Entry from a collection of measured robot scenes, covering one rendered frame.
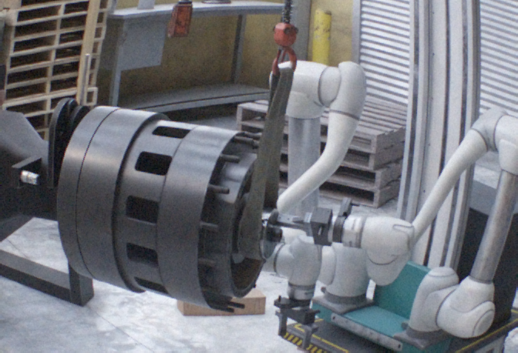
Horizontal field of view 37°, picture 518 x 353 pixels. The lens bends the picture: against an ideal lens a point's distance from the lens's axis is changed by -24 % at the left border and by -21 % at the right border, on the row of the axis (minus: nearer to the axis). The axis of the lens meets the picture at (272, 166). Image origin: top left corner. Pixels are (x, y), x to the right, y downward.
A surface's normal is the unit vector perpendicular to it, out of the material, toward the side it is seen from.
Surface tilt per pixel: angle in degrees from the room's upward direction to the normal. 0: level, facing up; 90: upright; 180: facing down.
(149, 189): 60
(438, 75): 90
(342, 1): 90
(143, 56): 90
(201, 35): 90
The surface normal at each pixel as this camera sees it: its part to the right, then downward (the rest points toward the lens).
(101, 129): -0.07, -0.74
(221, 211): -0.21, -0.29
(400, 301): -0.80, 0.07
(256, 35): 0.72, 0.23
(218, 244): -0.29, 0.15
